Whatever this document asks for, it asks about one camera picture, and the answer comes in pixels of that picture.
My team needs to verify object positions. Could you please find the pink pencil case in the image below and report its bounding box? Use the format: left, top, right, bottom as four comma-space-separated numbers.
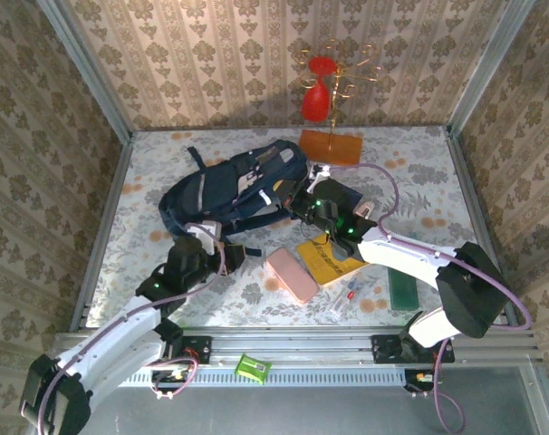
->
265, 246, 321, 304

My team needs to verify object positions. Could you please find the yellow paperback book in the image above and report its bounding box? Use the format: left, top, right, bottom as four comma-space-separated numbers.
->
295, 233, 371, 287

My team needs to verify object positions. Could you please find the navy blue backpack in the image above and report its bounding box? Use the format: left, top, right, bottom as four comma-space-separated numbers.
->
159, 139, 312, 241

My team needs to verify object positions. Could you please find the syringe-like pen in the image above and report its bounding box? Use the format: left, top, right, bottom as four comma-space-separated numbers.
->
326, 278, 364, 321

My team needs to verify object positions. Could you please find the green transparent ruler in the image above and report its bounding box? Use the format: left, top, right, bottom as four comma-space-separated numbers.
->
387, 266, 419, 312

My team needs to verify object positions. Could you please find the red wine glass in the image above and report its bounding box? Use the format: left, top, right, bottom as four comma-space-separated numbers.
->
300, 56, 338, 123

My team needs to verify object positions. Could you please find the green tissue packet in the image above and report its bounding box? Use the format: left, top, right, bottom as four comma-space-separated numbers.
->
234, 352, 274, 386

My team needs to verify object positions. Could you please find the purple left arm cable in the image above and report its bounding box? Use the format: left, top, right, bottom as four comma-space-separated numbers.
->
37, 221, 228, 434

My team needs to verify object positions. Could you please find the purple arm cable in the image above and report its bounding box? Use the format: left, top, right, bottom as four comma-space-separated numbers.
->
37, 221, 228, 434
331, 162, 534, 434

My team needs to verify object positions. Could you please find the gold wire stand wooden base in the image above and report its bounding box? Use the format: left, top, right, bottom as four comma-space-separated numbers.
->
292, 38, 384, 167

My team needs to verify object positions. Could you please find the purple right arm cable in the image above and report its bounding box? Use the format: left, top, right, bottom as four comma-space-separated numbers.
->
331, 162, 534, 434

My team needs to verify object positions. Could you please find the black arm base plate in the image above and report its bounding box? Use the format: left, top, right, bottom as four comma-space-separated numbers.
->
371, 333, 456, 364
163, 333, 212, 364

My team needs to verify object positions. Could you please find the aluminium frame bar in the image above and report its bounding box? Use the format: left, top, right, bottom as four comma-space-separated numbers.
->
70, 133, 134, 332
445, 126, 520, 330
36, 0, 134, 141
446, 0, 536, 137

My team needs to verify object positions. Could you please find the wide aluminium mounting rail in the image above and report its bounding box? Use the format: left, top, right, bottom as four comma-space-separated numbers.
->
54, 324, 541, 363

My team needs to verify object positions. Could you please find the black connector with wires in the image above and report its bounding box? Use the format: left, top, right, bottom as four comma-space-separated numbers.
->
149, 367, 198, 402
403, 369, 443, 400

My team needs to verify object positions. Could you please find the grey slotted cable duct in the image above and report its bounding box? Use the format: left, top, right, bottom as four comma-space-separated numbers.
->
120, 364, 407, 389

